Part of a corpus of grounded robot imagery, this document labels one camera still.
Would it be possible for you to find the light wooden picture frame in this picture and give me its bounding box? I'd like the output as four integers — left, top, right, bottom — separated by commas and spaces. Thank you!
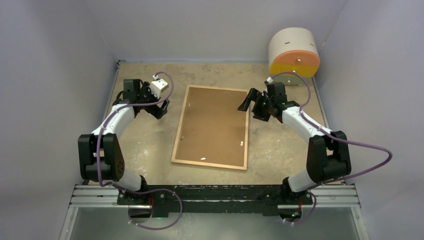
170, 84, 250, 171

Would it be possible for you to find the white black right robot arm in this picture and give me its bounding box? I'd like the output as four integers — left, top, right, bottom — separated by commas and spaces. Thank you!
238, 82, 352, 204

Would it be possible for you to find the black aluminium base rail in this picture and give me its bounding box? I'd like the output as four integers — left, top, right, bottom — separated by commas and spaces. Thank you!
70, 184, 360, 219

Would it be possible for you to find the round white drawer cabinet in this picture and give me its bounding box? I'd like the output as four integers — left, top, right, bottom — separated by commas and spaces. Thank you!
268, 27, 321, 86

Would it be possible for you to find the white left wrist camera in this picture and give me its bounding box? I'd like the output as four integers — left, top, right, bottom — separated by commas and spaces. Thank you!
149, 75, 169, 99

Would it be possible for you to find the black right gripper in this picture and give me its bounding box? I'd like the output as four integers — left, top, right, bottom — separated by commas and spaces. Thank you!
238, 88, 275, 123

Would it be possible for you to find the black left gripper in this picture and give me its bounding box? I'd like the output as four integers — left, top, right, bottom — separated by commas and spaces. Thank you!
137, 82, 169, 119

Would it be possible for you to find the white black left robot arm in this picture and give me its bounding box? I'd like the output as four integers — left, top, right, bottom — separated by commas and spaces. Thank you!
77, 76, 170, 205

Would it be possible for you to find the brown cardboard backing board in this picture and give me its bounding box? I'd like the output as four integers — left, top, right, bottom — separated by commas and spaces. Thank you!
174, 87, 247, 167

